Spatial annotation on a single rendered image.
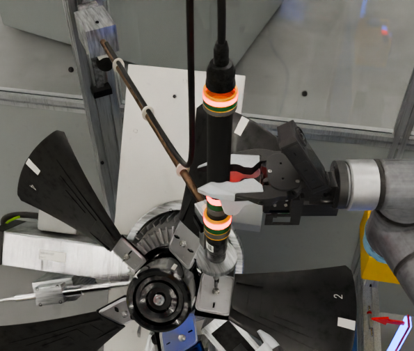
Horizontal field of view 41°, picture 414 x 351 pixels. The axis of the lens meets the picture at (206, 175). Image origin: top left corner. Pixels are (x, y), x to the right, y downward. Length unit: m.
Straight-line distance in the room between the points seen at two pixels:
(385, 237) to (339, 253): 1.22
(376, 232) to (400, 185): 0.11
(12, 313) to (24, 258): 1.28
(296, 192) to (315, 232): 1.24
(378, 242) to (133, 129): 0.61
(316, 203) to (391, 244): 0.13
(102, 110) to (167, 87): 0.36
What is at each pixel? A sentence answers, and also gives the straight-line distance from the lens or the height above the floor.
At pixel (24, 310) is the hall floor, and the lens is 2.52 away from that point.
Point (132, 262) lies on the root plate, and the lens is 1.08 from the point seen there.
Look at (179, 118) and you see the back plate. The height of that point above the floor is 1.28.
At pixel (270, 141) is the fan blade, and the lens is 0.95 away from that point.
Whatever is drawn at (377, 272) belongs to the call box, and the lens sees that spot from 1.34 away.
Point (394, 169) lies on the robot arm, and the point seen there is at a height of 1.52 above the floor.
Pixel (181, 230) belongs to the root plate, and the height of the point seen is 1.25.
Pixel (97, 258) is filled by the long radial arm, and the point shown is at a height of 1.12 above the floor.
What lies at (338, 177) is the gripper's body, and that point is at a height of 1.51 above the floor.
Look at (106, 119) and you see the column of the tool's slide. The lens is 1.57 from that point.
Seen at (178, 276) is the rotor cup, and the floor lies 1.26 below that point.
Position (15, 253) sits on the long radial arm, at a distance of 1.26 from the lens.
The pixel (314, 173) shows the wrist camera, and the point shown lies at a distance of 0.77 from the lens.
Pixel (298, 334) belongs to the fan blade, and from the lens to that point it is 1.04.
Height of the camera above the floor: 2.09
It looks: 47 degrees down
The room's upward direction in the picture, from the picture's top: straight up
